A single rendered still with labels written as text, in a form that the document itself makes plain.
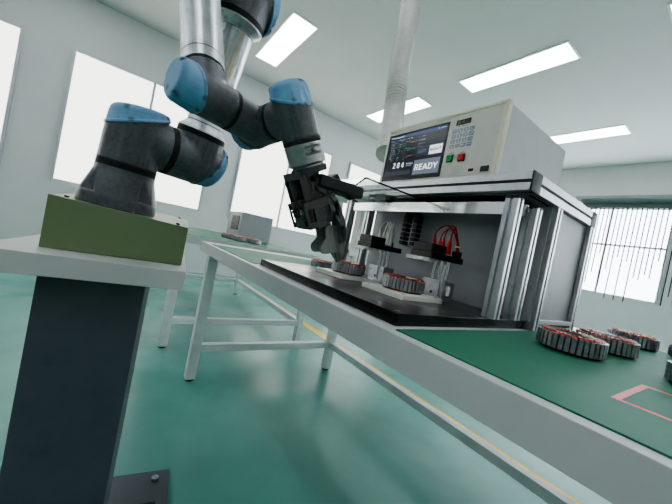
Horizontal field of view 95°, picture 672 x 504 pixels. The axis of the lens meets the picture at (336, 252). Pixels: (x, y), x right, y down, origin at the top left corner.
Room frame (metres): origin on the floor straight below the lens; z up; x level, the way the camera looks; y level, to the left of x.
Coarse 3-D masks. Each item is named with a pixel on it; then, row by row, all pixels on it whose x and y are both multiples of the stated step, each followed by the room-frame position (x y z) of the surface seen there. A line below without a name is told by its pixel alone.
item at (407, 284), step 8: (384, 280) 0.79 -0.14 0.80; (392, 280) 0.77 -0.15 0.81; (400, 280) 0.76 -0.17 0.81; (408, 280) 0.75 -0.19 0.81; (416, 280) 0.76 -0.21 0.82; (392, 288) 0.77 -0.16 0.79; (400, 288) 0.76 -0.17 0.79; (408, 288) 0.75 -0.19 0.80; (416, 288) 0.76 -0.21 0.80; (424, 288) 0.79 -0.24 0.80
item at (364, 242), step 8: (360, 240) 1.05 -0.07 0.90; (368, 240) 1.02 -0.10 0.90; (376, 240) 1.02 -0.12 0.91; (384, 240) 1.04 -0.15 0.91; (360, 248) 1.02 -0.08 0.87; (368, 248) 1.01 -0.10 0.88; (376, 248) 1.02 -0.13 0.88; (384, 248) 1.04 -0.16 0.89; (392, 248) 1.06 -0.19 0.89; (384, 256) 1.09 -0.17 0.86; (376, 264) 1.11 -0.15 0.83
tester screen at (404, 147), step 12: (420, 132) 1.03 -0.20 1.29; (432, 132) 0.98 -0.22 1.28; (444, 132) 0.95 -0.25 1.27; (396, 144) 1.11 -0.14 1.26; (408, 144) 1.06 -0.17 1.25; (420, 144) 1.02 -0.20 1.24; (432, 144) 0.98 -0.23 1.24; (396, 156) 1.10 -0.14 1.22; (408, 156) 1.05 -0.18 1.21; (420, 156) 1.01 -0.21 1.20; (432, 156) 0.97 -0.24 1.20; (408, 168) 1.04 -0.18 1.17
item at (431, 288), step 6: (426, 282) 0.90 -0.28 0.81; (432, 282) 0.88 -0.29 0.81; (438, 282) 0.86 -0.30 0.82; (444, 282) 0.85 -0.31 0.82; (426, 288) 0.89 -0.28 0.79; (432, 288) 0.88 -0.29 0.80; (444, 288) 0.85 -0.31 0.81; (426, 294) 0.89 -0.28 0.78; (432, 294) 0.87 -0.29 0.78; (444, 294) 0.85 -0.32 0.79; (450, 294) 0.87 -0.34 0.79; (444, 300) 0.86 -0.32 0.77; (450, 300) 0.87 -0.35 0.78
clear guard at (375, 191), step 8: (360, 184) 0.94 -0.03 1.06; (368, 184) 0.92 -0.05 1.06; (376, 184) 0.90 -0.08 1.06; (384, 184) 0.89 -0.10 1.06; (368, 192) 1.04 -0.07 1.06; (376, 192) 1.01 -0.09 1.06; (384, 192) 0.98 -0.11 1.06; (392, 192) 0.96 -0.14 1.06; (400, 192) 0.94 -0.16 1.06; (376, 200) 1.16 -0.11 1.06; (384, 200) 1.12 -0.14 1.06; (392, 200) 1.09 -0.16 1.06; (400, 200) 1.06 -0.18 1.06; (408, 200) 1.03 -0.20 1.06; (416, 200) 1.01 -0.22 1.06; (424, 200) 0.99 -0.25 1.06
